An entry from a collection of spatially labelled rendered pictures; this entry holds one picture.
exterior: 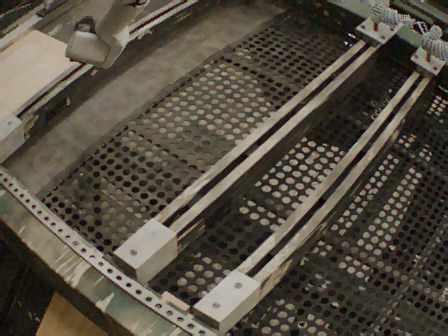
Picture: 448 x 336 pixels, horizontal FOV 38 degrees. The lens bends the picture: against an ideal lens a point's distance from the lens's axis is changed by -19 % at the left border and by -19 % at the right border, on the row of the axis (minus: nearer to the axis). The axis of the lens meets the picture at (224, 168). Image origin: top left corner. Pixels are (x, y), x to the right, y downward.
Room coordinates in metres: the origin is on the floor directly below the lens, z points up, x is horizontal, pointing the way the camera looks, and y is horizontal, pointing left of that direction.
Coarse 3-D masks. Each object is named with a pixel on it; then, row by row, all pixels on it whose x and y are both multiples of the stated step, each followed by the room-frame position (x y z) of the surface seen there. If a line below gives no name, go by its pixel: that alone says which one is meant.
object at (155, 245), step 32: (384, 0) 1.86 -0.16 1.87; (384, 32) 1.95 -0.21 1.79; (352, 64) 1.87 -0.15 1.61; (320, 96) 1.76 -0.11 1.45; (288, 128) 1.67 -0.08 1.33; (224, 160) 1.60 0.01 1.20; (256, 160) 1.60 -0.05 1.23; (192, 192) 1.54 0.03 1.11; (224, 192) 1.55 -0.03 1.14; (160, 224) 1.47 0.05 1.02; (192, 224) 1.50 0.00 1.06; (128, 256) 1.41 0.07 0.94; (160, 256) 1.45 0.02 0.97
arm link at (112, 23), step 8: (136, 0) 1.29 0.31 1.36; (144, 0) 1.33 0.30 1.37; (112, 8) 1.36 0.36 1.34; (120, 8) 1.35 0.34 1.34; (128, 8) 1.34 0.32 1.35; (136, 8) 1.35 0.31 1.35; (104, 16) 1.40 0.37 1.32; (112, 16) 1.37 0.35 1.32; (120, 16) 1.36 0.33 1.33; (128, 16) 1.37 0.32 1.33; (104, 24) 1.40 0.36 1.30; (112, 24) 1.39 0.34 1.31; (120, 24) 1.39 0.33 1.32; (112, 32) 1.41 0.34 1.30
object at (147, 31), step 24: (192, 0) 2.07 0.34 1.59; (216, 0) 2.15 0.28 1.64; (144, 24) 1.99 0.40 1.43; (168, 24) 2.02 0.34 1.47; (144, 48) 2.00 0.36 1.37; (72, 72) 1.83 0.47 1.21; (96, 72) 1.87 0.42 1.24; (48, 96) 1.75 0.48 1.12; (72, 96) 1.83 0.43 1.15; (24, 120) 1.69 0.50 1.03; (48, 120) 1.79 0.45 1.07; (0, 144) 1.64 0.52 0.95
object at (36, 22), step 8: (72, 0) 2.19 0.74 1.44; (80, 0) 2.23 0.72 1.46; (64, 8) 2.18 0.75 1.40; (48, 16) 2.13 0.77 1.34; (56, 16) 2.17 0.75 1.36; (24, 24) 2.09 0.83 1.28; (32, 24) 2.08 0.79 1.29; (40, 24) 2.12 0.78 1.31; (16, 32) 2.06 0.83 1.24; (24, 32) 2.07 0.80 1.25; (0, 40) 2.03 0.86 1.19; (8, 40) 2.02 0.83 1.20; (16, 40) 2.05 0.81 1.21; (0, 48) 2.00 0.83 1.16
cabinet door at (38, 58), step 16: (32, 32) 2.08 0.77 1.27; (16, 48) 2.02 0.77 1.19; (32, 48) 2.02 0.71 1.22; (48, 48) 2.00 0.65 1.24; (64, 48) 2.00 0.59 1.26; (0, 64) 1.97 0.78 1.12; (16, 64) 1.96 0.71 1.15; (32, 64) 1.95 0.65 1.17; (48, 64) 1.95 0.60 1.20; (64, 64) 1.94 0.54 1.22; (0, 80) 1.91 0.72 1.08; (16, 80) 1.90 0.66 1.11; (32, 80) 1.90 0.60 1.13; (48, 80) 1.89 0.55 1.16; (0, 96) 1.85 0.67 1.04; (16, 96) 1.85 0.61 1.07; (0, 112) 1.80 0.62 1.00
